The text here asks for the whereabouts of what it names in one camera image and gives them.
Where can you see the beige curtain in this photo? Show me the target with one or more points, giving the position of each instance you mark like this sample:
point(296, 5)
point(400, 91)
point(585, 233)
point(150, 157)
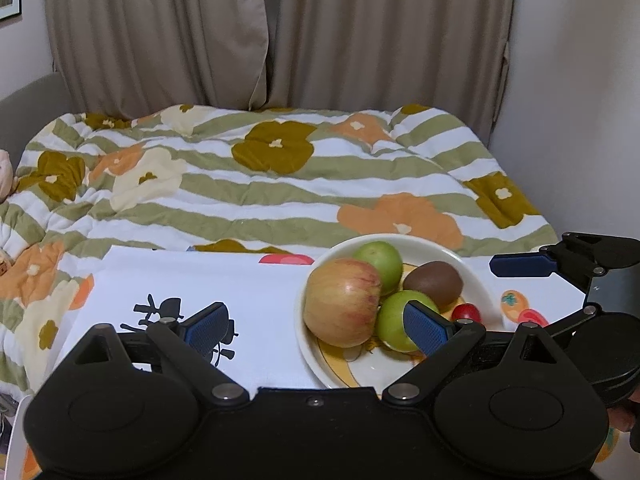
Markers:
point(390, 30)
point(150, 30)

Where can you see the grey bed headboard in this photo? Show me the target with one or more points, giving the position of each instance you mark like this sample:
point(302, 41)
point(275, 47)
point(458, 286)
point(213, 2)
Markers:
point(30, 110)

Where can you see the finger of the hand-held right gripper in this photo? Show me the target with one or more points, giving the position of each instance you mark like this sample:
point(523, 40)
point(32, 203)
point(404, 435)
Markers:
point(575, 322)
point(520, 265)

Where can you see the large red-yellow apple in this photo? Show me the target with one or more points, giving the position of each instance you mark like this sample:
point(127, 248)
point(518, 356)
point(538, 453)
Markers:
point(340, 305)

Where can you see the white fruit-print tablecloth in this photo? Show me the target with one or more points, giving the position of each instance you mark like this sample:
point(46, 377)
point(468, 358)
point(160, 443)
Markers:
point(200, 285)

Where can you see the striped floral blanket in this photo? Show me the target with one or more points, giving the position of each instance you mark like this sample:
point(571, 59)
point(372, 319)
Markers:
point(250, 195)

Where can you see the brown kiwi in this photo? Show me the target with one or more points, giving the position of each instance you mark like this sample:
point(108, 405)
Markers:
point(432, 284)

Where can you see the pink plush toy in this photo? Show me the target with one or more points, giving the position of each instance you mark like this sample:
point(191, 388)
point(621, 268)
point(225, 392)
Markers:
point(5, 175)

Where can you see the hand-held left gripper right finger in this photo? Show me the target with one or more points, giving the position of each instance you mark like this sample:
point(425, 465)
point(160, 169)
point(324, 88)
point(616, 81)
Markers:
point(425, 327)

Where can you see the green apple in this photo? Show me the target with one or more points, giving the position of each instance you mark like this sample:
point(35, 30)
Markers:
point(392, 322)
point(380, 265)

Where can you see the person's right hand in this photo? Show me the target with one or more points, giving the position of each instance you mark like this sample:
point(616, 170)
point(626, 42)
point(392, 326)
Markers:
point(620, 417)

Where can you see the white ceramic bowl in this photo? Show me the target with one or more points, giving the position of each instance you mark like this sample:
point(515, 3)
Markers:
point(470, 275)

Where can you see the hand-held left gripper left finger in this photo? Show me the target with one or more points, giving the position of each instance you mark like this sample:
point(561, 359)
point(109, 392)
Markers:
point(207, 330)

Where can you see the red cherry tomato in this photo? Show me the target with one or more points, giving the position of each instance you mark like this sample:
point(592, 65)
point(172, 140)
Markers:
point(465, 312)

